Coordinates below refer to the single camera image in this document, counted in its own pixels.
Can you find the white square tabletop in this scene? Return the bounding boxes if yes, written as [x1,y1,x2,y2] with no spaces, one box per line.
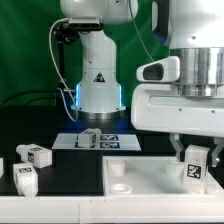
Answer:
[102,156,224,198]

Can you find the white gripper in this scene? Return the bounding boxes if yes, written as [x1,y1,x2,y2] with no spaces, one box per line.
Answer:
[131,83,224,167]

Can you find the white tag sheet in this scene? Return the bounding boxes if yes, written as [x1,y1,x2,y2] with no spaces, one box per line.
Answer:
[52,133,141,151]

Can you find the white obstacle fence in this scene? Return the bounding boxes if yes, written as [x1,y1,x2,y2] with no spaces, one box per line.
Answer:
[0,195,224,224]

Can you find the black floor cables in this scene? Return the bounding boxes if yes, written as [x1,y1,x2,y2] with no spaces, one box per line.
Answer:
[0,89,58,108]

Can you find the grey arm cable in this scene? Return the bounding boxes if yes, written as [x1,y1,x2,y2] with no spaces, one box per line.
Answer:
[128,0,156,64]

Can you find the white camera cable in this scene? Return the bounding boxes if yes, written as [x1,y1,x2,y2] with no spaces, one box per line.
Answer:
[48,18,80,122]

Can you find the black camera on stand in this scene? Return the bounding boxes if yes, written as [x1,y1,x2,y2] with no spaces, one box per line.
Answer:
[53,22,79,89]

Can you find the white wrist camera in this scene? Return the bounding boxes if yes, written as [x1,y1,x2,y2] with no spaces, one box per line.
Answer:
[136,56,180,83]

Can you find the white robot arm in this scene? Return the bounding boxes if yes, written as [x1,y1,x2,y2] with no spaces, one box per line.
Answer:
[60,0,224,150]

